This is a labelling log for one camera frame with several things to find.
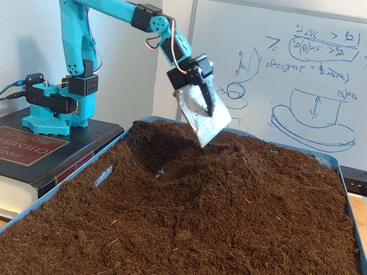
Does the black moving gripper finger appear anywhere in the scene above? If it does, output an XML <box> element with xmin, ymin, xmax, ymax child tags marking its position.
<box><xmin>188</xmin><ymin>65</ymin><xmax>216</xmax><ymax>117</ymax></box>

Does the silver blade gripper finger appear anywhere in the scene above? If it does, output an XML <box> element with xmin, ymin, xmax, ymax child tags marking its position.
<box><xmin>173</xmin><ymin>74</ymin><xmax>232</xmax><ymax>148</ymax></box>

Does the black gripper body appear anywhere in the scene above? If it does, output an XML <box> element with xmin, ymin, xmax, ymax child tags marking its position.
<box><xmin>167</xmin><ymin>53</ymin><xmax>215</xmax><ymax>92</ymax></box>

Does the brown soil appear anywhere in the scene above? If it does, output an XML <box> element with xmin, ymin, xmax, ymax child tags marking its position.
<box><xmin>0</xmin><ymin>119</ymin><xmax>362</xmax><ymax>275</ymax></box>

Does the whiteboard with blue sketches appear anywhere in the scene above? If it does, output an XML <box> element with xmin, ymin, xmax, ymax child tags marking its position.
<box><xmin>177</xmin><ymin>0</ymin><xmax>367</xmax><ymax>170</ymax></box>

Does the black chemistry handbook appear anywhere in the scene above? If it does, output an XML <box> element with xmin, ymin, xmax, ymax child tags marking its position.
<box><xmin>0</xmin><ymin>108</ymin><xmax>126</xmax><ymax>223</ymax></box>

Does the blue plastic tray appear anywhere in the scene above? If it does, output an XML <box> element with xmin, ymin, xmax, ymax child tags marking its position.
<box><xmin>0</xmin><ymin>115</ymin><xmax>367</xmax><ymax>275</ymax></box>

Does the black controller board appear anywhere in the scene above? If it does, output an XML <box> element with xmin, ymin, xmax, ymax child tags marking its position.
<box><xmin>24</xmin><ymin>73</ymin><xmax>46</xmax><ymax>92</ymax></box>

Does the black perforated device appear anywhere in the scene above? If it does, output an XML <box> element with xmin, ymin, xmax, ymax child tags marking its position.
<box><xmin>339</xmin><ymin>165</ymin><xmax>367</xmax><ymax>197</ymax></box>

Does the red white servo wire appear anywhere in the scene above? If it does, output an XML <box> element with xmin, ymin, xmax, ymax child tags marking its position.
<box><xmin>170</xmin><ymin>18</ymin><xmax>190</xmax><ymax>76</ymax></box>
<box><xmin>145</xmin><ymin>34</ymin><xmax>161</xmax><ymax>51</ymax></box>

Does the blue cable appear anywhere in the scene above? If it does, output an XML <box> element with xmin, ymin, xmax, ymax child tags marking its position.
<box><xmin>0</xmin><ymin>81</ymin><xmax>26</xmax><ymax>97</ymax></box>

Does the black cable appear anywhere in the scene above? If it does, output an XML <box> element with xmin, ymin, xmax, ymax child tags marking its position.
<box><xmin>0</xmin><ymin>91</ymin><xmax>28</xmax><ymax>101</ymax></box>

